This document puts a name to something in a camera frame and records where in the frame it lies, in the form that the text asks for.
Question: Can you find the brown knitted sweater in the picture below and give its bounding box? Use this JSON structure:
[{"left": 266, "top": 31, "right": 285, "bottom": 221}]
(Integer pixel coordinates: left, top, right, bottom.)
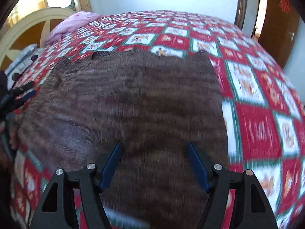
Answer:
[{"left": 18, "top": 48, "right": 229, "bottom": 228}]

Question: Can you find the person left hand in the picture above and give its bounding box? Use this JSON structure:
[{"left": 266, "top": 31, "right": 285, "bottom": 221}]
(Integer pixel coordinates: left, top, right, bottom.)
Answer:
[{"left": 8, "top": 113, "right": 20, "bottom": 150}]

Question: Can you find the grey patterned pillow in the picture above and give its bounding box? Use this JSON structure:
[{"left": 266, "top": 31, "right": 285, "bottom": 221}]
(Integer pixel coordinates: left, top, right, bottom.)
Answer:
[{"left": 5, "top": 44, "right": 44, "bottom": 89}]

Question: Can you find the cream wooden headboard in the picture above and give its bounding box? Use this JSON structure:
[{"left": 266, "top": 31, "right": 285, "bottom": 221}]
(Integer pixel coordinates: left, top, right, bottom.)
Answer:
[{"left": 1, "top": 7, "right": 75, "bottom": 70}]

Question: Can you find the pink pillow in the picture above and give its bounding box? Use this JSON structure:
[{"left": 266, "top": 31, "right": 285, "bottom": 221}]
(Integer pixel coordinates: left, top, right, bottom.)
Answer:
[{"left": 44, "top": 11, "right": 101, "bottom": 46}]

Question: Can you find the red patchwork bedspread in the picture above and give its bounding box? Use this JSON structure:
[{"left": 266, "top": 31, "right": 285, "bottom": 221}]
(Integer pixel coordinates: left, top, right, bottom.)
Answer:
[{"left": 17, "top": 11, "right": 304, "bottom": 228}]

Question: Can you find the yellow curtain left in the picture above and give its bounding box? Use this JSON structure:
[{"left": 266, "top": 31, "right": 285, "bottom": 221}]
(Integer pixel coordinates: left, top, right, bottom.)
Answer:
[{"left": 1, "top": 0, "right": 49, "bottom": 34}]

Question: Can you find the brown wooden door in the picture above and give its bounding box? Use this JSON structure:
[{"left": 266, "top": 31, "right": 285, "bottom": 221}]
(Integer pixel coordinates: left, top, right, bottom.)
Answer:
[{"left": 258, "top": 0, "right": 299, "bottom": 68}]

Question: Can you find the red double happiness decal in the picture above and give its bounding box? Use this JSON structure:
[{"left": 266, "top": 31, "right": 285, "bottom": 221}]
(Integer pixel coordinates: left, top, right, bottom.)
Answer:
[{"left": 279, "top": 0, "right": 291, "bottom": 13}]

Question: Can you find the silver door handle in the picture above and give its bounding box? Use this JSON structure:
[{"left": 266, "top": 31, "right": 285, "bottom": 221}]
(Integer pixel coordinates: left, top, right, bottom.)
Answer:
[{"left": 287, "top": 31, "right": 295, "bottom": 42}]

